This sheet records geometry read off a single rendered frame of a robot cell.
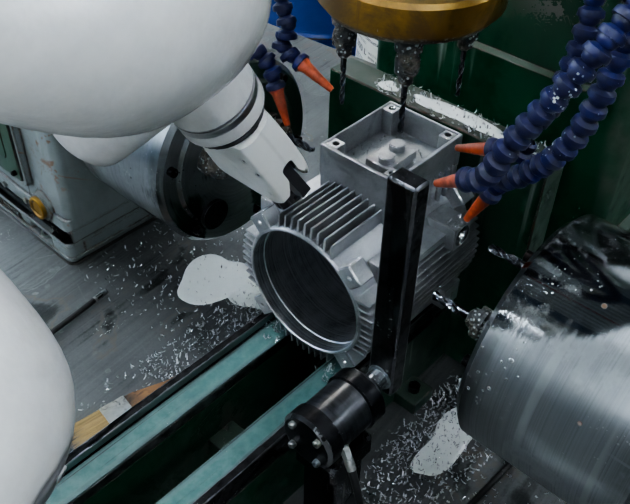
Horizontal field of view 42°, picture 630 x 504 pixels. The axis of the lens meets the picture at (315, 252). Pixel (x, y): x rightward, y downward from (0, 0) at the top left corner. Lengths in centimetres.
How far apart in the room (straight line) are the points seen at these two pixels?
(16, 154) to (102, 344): 30
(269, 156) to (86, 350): 49
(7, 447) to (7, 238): 110
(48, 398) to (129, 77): 10
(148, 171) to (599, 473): 58
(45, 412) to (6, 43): 11
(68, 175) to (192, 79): 90
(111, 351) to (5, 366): 88
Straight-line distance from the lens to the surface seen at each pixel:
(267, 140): 74
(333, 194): 87
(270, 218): 86
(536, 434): 74
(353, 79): 99
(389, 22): 72
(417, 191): 64
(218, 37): 29
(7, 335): 26
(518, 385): 72
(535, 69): 99
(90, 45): 26
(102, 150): 59
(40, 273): 127
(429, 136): 93
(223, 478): 84
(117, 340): 115
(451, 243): 89
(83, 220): 123
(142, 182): 99
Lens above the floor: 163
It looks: 42 degrees down
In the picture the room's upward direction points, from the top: 1 degrees clockwise
